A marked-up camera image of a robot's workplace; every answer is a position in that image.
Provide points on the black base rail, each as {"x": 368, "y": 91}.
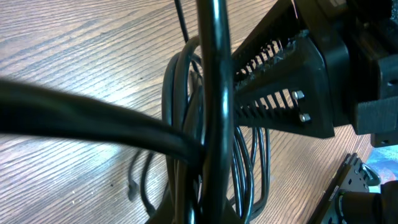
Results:
{"x": 356, "y": 195}

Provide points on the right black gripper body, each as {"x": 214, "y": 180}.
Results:
{"x": 358, "y": 42}

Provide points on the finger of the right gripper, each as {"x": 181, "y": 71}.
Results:
{"x": 289, "y": 92}
{"x": 279, "y": 24}

